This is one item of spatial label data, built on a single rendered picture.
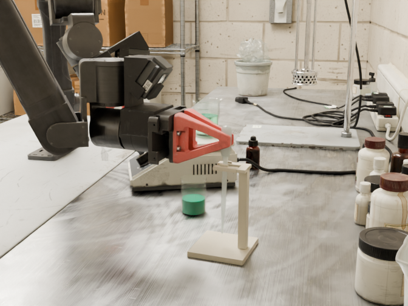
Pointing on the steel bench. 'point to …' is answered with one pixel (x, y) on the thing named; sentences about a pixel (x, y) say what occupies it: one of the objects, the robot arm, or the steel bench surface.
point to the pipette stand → (216, 254)
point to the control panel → (136, 166)
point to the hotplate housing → (150, 173)
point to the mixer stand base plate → (299, 137)
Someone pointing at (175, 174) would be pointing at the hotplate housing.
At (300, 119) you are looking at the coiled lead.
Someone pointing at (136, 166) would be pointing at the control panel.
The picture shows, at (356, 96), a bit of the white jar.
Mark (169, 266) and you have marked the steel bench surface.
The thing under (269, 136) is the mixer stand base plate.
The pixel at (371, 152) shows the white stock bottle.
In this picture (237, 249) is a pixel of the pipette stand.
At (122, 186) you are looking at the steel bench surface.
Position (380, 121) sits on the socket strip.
